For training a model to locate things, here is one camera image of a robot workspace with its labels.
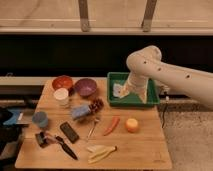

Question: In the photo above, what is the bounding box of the orange bowl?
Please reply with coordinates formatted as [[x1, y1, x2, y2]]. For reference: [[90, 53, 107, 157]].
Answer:
[[52, 75, 73, 90]]

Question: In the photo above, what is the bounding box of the green plastic tray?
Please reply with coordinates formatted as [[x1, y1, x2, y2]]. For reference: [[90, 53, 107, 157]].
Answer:
[[107, 72, 160, 107]]

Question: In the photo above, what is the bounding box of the black kitchen knife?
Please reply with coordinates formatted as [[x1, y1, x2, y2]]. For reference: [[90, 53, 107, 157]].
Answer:
[[55, 136, 78, 160]]

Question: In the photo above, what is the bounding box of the right metal window bracket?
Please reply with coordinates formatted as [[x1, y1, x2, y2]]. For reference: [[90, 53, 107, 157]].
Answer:
[[141, 0, 157, 32]]

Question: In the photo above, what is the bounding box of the blue object at left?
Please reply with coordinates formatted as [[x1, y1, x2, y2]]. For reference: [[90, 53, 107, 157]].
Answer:
[[4, 109, 30, 126]]

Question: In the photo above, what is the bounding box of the purple bowl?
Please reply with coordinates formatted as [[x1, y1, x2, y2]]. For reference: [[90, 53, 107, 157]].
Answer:
[[74, 78, 97, 97]]

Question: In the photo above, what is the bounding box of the blue sponge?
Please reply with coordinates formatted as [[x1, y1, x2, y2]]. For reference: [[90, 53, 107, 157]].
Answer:
[[71, 105, 91, 120]]

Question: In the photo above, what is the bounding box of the orange fruit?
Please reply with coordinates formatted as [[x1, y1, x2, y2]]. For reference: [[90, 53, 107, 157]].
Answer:
[[125, 118, 139, 133]]

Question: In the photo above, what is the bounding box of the blue cup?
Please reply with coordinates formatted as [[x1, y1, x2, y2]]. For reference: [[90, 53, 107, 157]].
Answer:
[[32, 111, 48, 128]]

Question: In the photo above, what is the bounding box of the metal window bracket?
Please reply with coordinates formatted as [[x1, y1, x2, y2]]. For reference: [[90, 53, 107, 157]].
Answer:
[[78, 0, 90, 32], [141, 0, 157, 32]]

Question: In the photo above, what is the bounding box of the yellow banana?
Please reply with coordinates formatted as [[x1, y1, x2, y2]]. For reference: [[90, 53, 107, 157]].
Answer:
[[87, 145, 117, 164]]

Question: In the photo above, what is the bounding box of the black binder clip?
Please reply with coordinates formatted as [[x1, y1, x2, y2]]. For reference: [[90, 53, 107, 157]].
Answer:
[[35, 131, 56, 148]]

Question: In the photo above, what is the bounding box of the brown pine cone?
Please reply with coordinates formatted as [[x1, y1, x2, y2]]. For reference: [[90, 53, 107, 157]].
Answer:
[[89, 98, 104, 113]]

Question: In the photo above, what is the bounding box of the black bag at left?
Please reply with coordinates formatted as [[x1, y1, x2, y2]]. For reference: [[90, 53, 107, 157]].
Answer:
[[0, 107, 22, 161]]

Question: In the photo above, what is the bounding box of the left metal window bracket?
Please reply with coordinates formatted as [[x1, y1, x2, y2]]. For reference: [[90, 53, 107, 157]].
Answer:
[[78, 0, 90, 32]]

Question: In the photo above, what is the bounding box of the white cup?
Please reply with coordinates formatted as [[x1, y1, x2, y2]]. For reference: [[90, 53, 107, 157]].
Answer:
[[53, 88, 69, 107]]

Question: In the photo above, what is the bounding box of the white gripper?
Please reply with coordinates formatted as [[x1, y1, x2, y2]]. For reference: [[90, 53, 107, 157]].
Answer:
[[119, 73, 147, 103]]

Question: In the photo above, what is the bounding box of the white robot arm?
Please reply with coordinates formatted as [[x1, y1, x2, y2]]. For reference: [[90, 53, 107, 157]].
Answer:
[[121, 45, 213, 109]]

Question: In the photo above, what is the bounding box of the red chili pepper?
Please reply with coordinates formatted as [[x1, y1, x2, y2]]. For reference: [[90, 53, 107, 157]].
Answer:
[[103, 116, 120, 136]]

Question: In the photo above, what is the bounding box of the black remote control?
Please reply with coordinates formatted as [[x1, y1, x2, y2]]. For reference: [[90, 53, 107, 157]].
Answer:
[[60, 122, 79, 143]]

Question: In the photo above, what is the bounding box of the white item in tray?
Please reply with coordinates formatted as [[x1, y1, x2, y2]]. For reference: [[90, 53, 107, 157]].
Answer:
[[113, 83, 122, 98]]

